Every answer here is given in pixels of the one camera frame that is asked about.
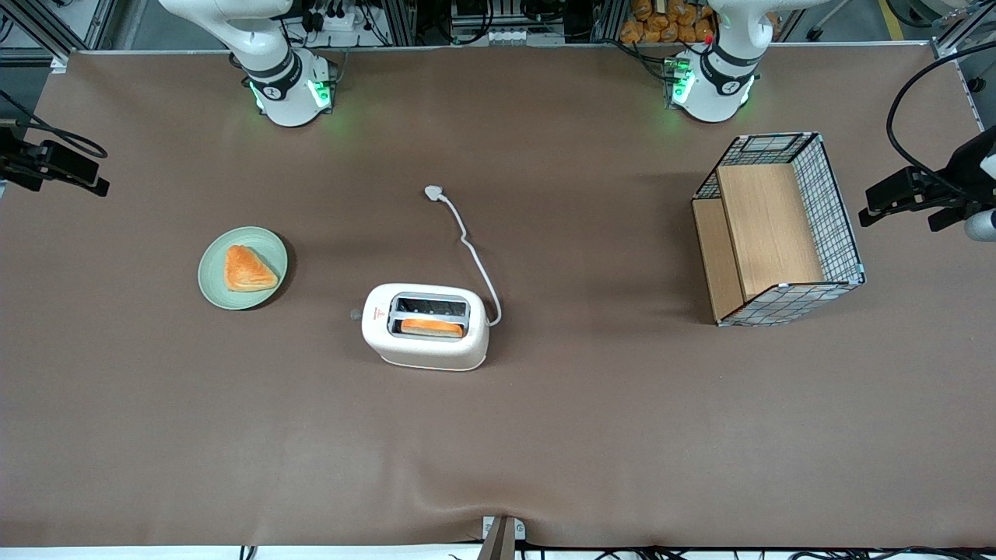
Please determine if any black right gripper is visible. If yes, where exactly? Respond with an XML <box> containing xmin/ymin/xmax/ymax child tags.
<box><xmin>0</xmin><ymin>124</ymin><xmax>110</xmax><ymax>197</ymax></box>

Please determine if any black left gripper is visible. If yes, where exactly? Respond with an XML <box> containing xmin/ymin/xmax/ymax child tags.
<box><xmin>859</xmin><ymin>127</ymin><xmax>996</xmax><ymax>233</ymax></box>

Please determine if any white two-slot toaster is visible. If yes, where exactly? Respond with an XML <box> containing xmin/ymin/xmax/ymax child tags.
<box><xmin>361</xmin><ymin>283</ymin><xmax>491</xmax><ymax>372</ymax></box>

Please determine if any pale green round plate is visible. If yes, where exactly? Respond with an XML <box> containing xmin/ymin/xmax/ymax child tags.
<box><xmin>198</xmin><ymin>226</ymin><xmax>289</xmax><ymax>311</ymax></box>

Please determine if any triangular golden bread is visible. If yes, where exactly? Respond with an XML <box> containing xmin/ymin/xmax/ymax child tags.
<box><xmin>224</xmin><ymin>245</ymin><xmax>279</xmax><ymax>293</ymax></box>

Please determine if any orange bread pile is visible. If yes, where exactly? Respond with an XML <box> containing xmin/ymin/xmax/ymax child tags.
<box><xmin>619</xmin><ymin>0</ymin><xmax>717</xmax><ymax>44</ymax></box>

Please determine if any white power strip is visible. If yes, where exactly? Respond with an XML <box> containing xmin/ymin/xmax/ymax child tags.
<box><xmin>300</xmin><ymin>0</ymin><xmax>368</xmax><ymax>33</ymax></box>

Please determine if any toast slice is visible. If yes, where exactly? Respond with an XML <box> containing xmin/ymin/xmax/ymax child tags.
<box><xmin>400</xmin><ymin>317</ymin><xmax>465</xmax><ymax>338</ymax></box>

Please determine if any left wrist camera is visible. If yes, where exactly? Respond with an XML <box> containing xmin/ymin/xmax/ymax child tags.
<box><xmin>964</xmin><ymin>208</ymin><xmax>996</xmax><ymax>243</ymax></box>

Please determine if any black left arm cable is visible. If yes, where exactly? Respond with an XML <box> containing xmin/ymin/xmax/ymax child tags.
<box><xmin>886</xmin><ymin>40</ymin><xmax>996</xmax><ymax>197</ymax></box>

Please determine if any wire basket with wooden shelf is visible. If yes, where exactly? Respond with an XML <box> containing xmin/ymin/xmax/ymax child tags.
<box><xmin>692</xmin><ymin>132</ymin><xmax>866</xmax><ymax>327</ymax></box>

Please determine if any white toaster power cord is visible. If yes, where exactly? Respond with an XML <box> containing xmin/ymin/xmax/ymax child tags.
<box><xmin>424</xmin><ymin>184</ymin><xmax>503</xmax><ymax>327</ymax></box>

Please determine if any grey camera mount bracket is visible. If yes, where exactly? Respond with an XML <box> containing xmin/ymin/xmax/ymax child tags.
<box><xmin>476</xmin><ymin>515</ymin><xmax>527</xmax><ymax>560</ymax></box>

